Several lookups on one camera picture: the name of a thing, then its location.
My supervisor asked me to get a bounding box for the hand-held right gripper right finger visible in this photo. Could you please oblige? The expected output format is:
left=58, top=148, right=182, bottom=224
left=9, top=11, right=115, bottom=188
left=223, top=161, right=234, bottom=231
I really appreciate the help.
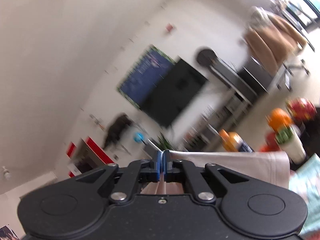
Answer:
left=163, top=150, right=253, bottom=203

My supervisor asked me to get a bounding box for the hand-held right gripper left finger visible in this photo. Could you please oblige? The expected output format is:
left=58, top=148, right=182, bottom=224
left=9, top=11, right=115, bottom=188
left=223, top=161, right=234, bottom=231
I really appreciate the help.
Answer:
left=75, top=151, right=163, bottom=202

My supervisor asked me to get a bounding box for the white t-shirt with script print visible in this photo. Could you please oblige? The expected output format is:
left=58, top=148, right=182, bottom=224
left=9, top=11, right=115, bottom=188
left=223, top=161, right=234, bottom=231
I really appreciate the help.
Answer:
left=141, top=151, right=290, bottom=195

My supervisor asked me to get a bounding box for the green potted plant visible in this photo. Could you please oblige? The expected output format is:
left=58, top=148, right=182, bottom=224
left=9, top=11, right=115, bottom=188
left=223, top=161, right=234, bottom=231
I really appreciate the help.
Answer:
left=157, top=134, right=176, bottom=151

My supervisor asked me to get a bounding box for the small blue globe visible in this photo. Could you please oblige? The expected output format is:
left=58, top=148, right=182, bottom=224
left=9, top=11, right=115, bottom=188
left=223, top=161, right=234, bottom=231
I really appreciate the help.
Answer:
left=132, top=131, right=146, bottom=143

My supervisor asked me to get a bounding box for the dark animal figure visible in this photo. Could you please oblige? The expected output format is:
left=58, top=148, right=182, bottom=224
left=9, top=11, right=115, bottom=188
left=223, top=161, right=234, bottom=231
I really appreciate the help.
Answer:
left=102, top=114, right=133, bottom=149

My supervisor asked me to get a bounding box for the orange drink bottle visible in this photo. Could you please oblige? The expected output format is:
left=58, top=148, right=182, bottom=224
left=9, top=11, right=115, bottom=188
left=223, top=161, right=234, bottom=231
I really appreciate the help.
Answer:
left=219, top=129, right=255, bottom=152

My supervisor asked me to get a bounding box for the grey metal shelf unit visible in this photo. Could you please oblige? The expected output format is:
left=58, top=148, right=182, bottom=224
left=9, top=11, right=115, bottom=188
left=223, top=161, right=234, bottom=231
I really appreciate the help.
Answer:
left=175, top=90, right=253, bottom=153

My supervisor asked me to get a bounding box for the black television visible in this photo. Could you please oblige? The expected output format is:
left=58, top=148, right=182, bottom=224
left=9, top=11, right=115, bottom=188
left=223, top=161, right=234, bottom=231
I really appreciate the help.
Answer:
left=139, top=59, right=209, bottom=128

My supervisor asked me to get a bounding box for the round black fan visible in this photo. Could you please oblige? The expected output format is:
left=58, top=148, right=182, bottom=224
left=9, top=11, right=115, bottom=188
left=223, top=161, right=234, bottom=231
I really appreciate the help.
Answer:
left=196, top=46, right=218, bottom=67

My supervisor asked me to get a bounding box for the black cabinet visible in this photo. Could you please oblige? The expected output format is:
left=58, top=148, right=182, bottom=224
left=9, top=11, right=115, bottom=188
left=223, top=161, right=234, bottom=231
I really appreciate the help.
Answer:
left=237, top=55, right=273, bottom=93

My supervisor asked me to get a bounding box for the white cup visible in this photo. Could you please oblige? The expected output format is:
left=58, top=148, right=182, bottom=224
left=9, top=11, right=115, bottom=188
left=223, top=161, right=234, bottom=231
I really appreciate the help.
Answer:
left=275, top=126, right=307, bottom=165

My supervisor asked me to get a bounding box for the teal t-shirt with white letters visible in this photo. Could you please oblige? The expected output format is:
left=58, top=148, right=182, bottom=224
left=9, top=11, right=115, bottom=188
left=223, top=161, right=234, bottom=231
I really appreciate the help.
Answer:
left=289, top=154, right=320, bottom=232

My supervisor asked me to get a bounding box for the red dragon fruit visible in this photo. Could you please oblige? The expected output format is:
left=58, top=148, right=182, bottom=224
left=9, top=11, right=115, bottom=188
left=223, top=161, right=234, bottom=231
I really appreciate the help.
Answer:
left=286, top=97, right=317, bottom=120

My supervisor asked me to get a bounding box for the beige blanket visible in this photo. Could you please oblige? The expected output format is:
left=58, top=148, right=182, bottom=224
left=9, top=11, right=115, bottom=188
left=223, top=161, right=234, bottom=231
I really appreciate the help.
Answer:
left=244, top=6, right=307, bottom=72

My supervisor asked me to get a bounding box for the red white wall sign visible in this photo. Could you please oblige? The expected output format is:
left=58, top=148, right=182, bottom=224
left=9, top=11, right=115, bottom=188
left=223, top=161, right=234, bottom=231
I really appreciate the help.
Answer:
left=66, top=136, right=116, bottom=178

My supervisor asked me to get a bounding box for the blue wall poster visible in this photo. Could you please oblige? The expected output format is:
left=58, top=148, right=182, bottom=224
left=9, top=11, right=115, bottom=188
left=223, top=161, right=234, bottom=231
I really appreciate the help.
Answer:
left=116, top=44, right=177, bottom=105

